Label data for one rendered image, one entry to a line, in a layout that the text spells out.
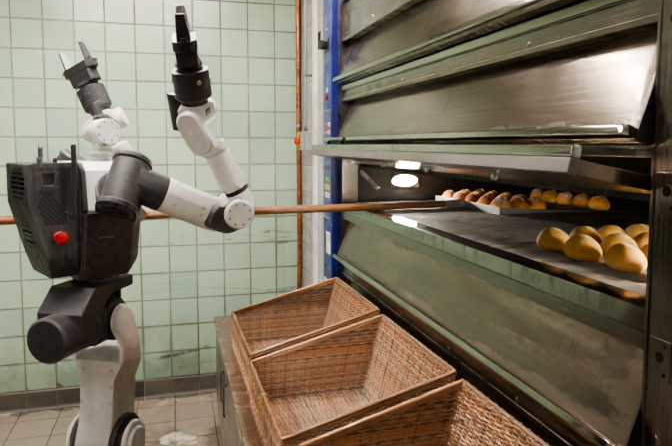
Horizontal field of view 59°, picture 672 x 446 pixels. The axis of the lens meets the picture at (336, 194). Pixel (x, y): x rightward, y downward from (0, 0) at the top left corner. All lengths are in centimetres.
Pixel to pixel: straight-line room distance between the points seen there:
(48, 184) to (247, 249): 210
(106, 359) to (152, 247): 177
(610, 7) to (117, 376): 148
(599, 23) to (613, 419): 68
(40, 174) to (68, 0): 210
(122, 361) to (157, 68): 206
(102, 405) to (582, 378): 124
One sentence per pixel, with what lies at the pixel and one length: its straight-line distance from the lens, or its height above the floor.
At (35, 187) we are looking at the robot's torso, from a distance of 159.
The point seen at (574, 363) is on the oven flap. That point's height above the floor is 102.
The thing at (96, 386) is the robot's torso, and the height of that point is 78.
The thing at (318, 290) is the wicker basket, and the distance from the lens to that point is 267.
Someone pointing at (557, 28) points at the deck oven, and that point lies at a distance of 128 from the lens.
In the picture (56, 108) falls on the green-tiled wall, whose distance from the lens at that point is 354.
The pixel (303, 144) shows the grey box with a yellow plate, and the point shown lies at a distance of 320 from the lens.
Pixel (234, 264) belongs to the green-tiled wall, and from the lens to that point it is 356.
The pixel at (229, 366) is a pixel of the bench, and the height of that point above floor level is 58.
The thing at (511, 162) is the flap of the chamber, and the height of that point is 141.
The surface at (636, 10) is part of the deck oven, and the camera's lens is 112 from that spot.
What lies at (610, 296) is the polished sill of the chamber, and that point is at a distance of 115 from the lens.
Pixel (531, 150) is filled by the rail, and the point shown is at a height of 143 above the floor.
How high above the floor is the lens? 144
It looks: 5 degrees down
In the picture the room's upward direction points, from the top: straight up
